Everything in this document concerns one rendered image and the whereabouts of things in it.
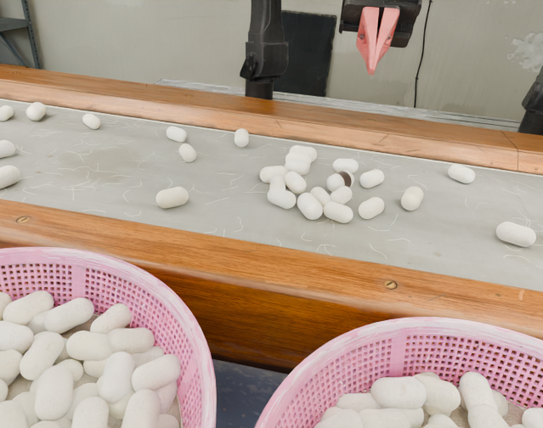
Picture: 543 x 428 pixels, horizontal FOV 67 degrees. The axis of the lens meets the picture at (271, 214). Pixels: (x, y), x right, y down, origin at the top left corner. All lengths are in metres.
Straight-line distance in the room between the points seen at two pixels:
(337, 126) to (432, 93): 2.02
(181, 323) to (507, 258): 0.32
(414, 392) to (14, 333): 0.26
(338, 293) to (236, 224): 0.15
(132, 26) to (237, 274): 2.52
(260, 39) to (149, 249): 0.62
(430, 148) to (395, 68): 1.94
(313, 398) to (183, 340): 0.09
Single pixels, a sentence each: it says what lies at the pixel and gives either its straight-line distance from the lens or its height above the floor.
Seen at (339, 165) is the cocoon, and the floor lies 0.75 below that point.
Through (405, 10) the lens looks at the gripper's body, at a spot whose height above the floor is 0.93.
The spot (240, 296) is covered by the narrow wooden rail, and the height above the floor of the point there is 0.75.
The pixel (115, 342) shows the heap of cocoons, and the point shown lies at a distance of 0.30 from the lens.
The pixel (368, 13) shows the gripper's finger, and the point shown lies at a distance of 0.60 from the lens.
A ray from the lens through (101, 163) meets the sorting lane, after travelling 0.54.
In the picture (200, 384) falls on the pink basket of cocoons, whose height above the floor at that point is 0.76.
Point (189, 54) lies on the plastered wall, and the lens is 2.67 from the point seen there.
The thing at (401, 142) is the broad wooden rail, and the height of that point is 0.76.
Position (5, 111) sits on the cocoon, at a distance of 0.71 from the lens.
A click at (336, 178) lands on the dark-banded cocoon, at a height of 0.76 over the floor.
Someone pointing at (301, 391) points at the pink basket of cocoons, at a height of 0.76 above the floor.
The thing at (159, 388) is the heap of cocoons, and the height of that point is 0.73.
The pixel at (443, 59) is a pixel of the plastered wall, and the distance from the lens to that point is 2.61.
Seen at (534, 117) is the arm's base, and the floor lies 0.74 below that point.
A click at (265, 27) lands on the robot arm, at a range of 0.88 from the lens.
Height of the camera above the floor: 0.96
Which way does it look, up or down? 32 degrees down
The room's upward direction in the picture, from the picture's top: 5 degrees clockwise
